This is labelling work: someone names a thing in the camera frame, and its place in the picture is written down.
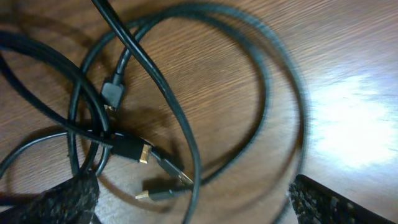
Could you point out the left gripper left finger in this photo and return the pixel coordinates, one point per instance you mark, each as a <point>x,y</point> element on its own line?
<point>72,201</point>

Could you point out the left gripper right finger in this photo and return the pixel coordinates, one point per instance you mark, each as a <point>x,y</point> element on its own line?
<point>314,203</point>

